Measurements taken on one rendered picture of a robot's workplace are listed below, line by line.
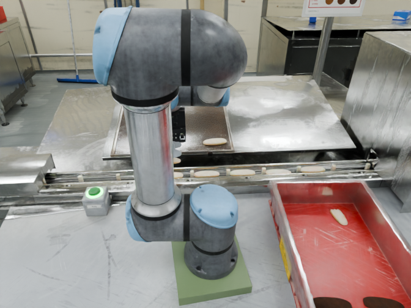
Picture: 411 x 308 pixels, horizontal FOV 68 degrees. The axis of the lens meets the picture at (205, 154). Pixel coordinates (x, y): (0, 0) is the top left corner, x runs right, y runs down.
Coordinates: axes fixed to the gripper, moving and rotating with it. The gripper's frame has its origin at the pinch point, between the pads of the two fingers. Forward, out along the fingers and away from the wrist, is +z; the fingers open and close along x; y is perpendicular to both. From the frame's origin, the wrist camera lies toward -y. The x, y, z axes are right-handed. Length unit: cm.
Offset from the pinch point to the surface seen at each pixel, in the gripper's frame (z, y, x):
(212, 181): 7.5, 16.5, -5.4
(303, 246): 11, 42, -34
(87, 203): 5.9, -25.7, -16.9
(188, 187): 7.6, 7.6, -8.4
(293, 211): 11.2, 43.5, -18.7
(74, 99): 12, -60, 82
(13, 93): 70, -183, 232
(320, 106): 0, 73, 40
